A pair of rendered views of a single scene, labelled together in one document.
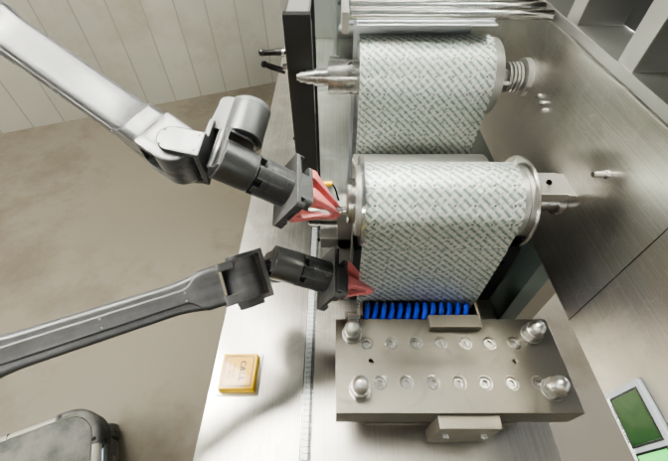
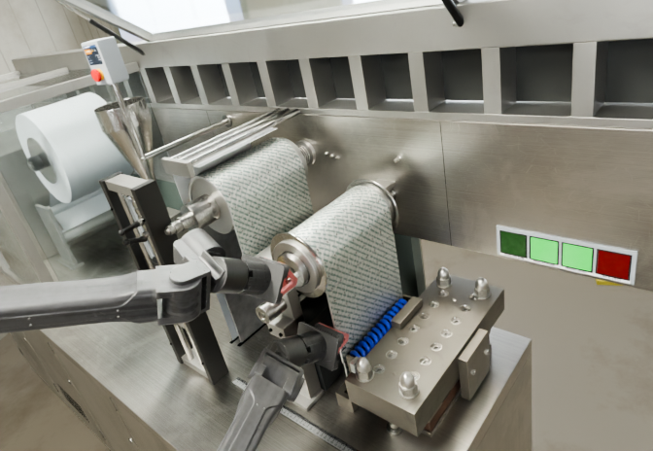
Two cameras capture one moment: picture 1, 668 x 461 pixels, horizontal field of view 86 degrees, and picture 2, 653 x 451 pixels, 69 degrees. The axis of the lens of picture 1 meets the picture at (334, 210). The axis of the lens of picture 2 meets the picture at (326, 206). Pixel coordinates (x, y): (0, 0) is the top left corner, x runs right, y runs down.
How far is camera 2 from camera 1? 0.52 m
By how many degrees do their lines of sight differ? 41
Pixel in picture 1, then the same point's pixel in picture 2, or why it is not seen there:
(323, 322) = (327, 422)
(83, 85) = (66, 294)
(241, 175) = (240, 271)
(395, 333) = (386, 349)
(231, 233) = not seen: outside the picture
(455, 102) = (288, 183)
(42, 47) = not seen: outside the picture
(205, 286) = (263, 391)
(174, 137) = (184, 271)
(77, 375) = not seen: outside the picture
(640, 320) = (472, 201)
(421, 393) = (438, 357)
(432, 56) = (257, 161)
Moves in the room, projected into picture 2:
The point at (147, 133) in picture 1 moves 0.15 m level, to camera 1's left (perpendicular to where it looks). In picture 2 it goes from (159, 284) to (54, 352)
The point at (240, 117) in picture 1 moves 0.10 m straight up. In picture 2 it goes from (203, 242) to (183, 188)
